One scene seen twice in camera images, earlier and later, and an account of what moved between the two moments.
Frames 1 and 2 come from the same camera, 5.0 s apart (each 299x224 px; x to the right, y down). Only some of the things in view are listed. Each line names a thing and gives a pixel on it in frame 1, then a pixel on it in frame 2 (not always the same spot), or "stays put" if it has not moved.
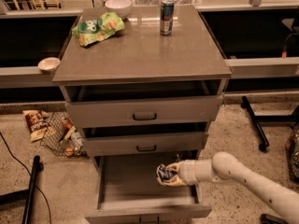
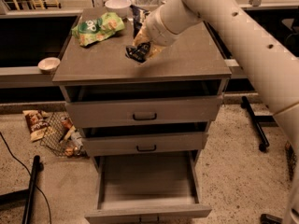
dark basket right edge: (291, 154) stays put
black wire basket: (61, 135) stays put
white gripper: (188, 173) → (154, 28)
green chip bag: (95, 29) stays put
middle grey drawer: (142, 144) stays put
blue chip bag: (163, 173) → (138, 53)
